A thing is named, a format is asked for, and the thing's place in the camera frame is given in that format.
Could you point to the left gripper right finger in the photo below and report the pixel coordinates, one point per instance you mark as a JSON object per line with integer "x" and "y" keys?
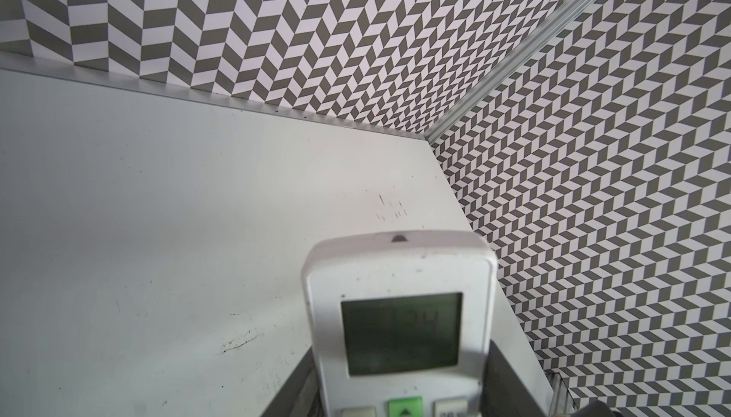
{"x": 513, "y": 392}

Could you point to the white remote with green buttons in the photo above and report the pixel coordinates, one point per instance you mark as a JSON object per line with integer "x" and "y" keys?
{"x": 401, "y": 322}

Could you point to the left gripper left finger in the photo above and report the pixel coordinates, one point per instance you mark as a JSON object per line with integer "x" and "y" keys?
{"x": 297, "y": 394}

